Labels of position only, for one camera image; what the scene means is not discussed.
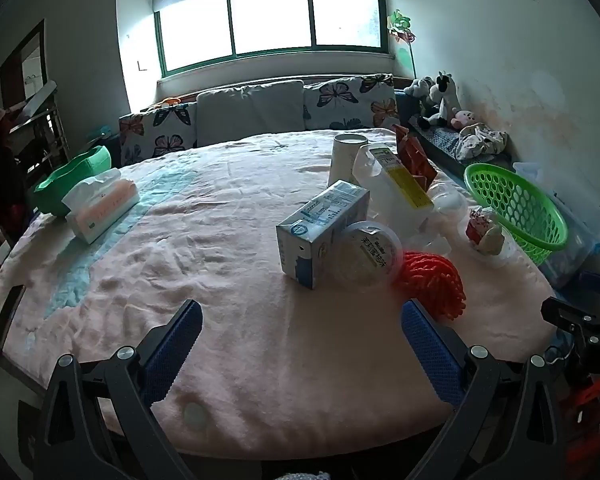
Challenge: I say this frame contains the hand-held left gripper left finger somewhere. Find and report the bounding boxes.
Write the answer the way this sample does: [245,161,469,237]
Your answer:
[32,299,203,480]

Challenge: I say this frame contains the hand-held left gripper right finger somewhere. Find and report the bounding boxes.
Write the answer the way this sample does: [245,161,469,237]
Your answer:
[401,299,568,480]

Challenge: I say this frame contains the green plastic basket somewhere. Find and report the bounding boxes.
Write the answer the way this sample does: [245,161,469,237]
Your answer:
[463,162,570,266]

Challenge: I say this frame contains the red snack bag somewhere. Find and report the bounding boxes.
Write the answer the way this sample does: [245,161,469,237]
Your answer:
[394,125,438,192]

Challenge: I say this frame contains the clear plastic storage box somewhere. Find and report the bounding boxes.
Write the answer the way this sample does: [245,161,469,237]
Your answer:
[512,161,600,288]

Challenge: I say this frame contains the red foam fruit net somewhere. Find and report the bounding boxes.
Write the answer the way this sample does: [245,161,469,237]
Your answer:
[392,251,467,320]

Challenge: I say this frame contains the pink blanket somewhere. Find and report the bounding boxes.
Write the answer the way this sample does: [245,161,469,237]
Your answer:
[0,129,561,456]

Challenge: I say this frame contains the clear cup with red wrapper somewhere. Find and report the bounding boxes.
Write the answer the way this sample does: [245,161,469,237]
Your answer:
[457,206,516,267]

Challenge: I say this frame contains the round clear plastic container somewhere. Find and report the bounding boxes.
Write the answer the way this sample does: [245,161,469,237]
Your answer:
[330,220,403,293]

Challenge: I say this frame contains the crumpled clear plastic wrap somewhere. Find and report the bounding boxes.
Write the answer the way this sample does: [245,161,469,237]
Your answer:
[415,182,470,253]

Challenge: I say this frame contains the pink tissue pack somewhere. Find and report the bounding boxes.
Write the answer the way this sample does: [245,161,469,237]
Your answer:
[61,167,141,245]

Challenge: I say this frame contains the blue and white milk carton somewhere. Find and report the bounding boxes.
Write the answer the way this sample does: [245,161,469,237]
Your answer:
[276,180,371,291]

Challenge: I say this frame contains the white container with yellow label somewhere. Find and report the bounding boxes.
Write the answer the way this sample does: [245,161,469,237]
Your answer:
[352,143,436,226]

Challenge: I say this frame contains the crumpled patterned cloth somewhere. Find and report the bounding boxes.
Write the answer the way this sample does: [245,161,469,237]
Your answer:
[454,122,509,162]

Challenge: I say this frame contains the green plastic basin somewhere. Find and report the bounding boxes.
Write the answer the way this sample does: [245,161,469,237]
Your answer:
[32,145,112,217]

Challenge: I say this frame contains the white paper cup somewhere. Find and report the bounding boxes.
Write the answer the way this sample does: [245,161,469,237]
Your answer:
[327,133,370,187]

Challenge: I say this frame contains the patterned bench cushion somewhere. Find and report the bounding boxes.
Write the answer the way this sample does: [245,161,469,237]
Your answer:
[409,115,513,170]

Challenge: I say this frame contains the pink plush toy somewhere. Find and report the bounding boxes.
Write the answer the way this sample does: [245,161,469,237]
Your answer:
[450,109,479,132]

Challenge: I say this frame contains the butterfly print pillow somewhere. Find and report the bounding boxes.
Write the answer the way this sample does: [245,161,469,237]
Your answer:
[302,74,400,132]
[119,101,198,167]

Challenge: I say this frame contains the black and white plush cow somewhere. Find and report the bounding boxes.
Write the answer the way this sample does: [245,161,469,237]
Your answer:
[419,72,462,128]

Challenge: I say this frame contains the dark hanging clothes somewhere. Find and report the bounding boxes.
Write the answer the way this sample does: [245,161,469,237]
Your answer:
[0,109,31,243]

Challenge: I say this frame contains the grey cushion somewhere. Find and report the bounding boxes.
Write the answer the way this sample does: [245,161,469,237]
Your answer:
[196,80,306,148]

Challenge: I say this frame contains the wooden rack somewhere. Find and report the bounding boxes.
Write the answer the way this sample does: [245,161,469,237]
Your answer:
[7,80,72,171]

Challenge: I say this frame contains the grey plush toy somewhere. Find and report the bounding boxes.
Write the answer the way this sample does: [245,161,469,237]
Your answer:
[404,77,435,100]

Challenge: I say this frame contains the colourful pinwheel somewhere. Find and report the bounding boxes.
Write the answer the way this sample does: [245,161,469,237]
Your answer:
[387,9,418,80]

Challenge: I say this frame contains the green framed window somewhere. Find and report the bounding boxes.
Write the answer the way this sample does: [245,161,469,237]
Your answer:
[152,0,388,78]

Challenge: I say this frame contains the brown door frame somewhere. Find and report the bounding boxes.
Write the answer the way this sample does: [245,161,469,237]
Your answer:
[0,19,48,110]

